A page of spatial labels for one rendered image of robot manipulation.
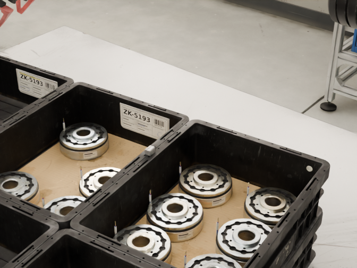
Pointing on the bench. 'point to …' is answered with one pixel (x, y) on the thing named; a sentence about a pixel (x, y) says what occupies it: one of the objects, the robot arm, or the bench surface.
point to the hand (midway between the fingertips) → (9, 17)
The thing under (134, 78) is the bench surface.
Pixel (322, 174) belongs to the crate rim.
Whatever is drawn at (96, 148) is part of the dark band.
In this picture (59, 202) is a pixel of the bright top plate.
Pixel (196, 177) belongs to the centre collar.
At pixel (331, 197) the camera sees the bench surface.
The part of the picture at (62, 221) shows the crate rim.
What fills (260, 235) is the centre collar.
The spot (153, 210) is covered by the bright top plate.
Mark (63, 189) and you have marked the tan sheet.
